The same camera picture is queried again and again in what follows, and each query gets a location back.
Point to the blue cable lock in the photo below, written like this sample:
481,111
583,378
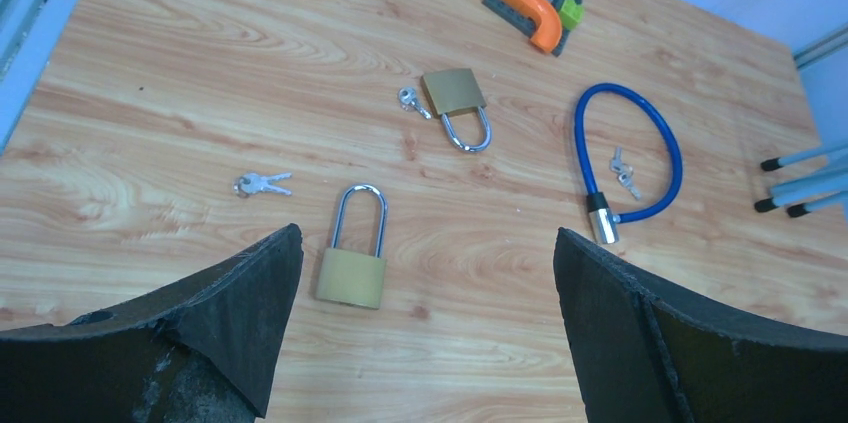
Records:
603,220

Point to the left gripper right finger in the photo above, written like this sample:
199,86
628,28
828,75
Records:
646,349

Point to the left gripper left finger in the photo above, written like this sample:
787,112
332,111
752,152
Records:
201,349

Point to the large padlock silver key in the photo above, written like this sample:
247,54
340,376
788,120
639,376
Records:
409,101

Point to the small brass padlock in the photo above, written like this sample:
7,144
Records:
351,278

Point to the large brass padlock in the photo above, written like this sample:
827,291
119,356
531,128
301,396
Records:
457,90

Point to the perforated metal music stand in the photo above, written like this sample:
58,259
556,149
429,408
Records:
826,186

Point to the cable lock silver keys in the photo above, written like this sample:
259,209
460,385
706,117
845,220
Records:
624,173

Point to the small silver key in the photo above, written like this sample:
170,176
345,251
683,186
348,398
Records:
252,183

